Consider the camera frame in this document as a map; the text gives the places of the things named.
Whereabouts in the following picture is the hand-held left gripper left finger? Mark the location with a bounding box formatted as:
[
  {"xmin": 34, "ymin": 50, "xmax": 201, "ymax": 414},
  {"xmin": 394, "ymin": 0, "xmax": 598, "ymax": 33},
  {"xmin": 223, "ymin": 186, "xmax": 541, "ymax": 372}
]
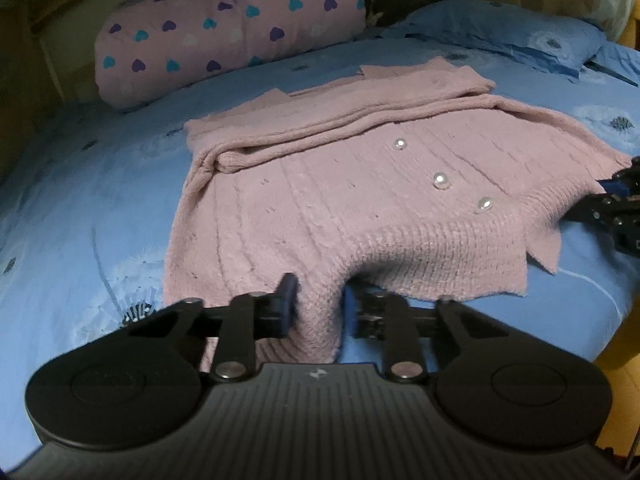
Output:
[{"xmin": 120, "ymin": 273, "xmax": 302, "ymax": 385}]

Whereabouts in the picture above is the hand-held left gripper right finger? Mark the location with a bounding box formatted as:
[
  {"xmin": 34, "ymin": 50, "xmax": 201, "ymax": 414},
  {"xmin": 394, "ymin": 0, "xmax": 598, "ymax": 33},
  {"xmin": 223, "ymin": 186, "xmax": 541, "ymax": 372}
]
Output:
[{"xmin": 341, "ymin": 284, "xmax": 507, "ymax": 385}]

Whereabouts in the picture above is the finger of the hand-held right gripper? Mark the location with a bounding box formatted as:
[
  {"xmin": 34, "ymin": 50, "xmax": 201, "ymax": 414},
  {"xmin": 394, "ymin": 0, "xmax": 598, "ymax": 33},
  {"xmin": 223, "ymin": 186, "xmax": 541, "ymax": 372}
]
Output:
[
  {"xmin": 564, "ymin": 194, "xmax": 640, "ymax": 257},
  {"xmin": 599, "ymin": 156, "xmax": 640, "ymax": 197}
]

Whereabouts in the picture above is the pink knit cardigan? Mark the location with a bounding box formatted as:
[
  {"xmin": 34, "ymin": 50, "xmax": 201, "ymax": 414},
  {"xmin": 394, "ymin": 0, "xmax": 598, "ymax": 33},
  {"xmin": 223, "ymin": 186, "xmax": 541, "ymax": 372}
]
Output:
[{"xmin": 164, "ymin": 56, "xmax": 634, "ymax": 365}]

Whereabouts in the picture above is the blue dandelion-print pillow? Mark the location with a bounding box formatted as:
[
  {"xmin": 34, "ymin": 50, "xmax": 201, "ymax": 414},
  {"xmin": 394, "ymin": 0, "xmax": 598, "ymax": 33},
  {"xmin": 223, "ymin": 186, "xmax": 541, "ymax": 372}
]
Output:
[{"xmin": 382, "ymin": 0, "xmax": 608, "ymax": 79}]

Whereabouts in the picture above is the blue dandelion-print bed sheet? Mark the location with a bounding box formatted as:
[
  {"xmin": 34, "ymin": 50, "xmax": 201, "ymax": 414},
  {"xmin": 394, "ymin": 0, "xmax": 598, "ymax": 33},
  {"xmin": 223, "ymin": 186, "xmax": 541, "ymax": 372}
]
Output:
[{"xmin": 0, "ymin": 25, "xmax": 640, "ymax": 467}]

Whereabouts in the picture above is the dark cloth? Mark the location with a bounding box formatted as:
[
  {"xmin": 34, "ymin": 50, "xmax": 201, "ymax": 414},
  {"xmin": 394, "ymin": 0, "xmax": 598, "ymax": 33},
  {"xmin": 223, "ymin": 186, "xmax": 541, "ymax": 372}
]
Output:
[{"xmin": 367, "ymin": 0, "xmax": 447, "ymax": 28}]

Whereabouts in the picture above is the pink heart-print rolled quilt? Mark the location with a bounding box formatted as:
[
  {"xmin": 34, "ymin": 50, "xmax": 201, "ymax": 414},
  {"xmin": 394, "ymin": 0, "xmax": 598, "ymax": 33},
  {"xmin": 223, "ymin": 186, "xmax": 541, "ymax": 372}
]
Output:
[{"xmin": 95, "ymin": 0, "xmax": 367, "ymax": 111}]

